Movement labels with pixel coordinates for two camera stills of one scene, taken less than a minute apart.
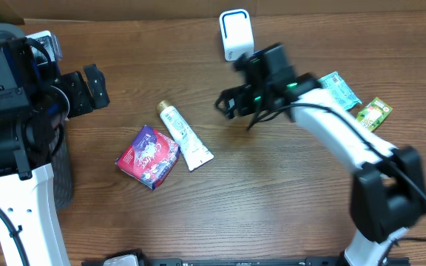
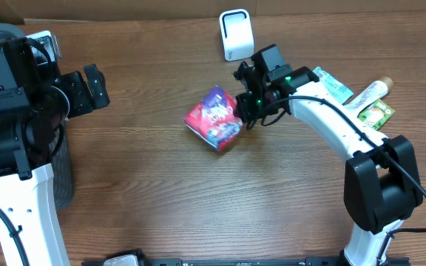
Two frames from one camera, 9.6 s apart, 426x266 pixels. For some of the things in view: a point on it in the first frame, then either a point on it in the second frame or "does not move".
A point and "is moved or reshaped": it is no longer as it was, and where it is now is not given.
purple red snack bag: x=149 y=157 -> x=213 y=120
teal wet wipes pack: x=334 y=83 is moved or reshaped
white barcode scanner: x=237 y=33 does not move
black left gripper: x=85 y=102 does not move
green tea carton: x=374 y=114 does not move
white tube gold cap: x=193 y=150 -> x=370 y=94
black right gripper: x=242 y=95 does not move
